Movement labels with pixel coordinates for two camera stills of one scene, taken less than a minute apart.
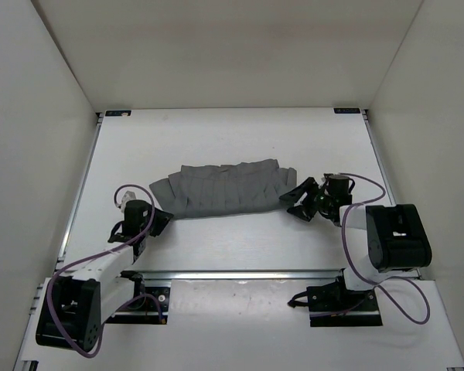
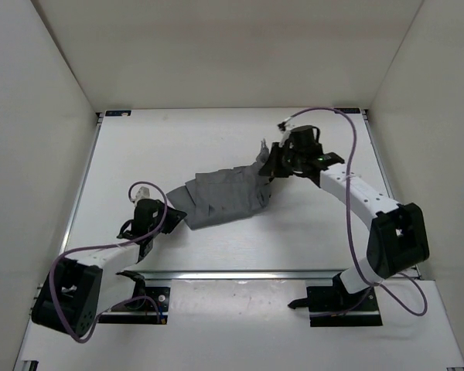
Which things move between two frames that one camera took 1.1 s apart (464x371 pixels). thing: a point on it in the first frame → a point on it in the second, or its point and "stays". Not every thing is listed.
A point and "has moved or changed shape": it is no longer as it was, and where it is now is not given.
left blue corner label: (119, 113) stays
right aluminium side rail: (383, 164) stays
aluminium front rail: (236, 276) stays
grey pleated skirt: (201, 188) has moved or changed shape
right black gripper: (302, 211) → (271, 168)
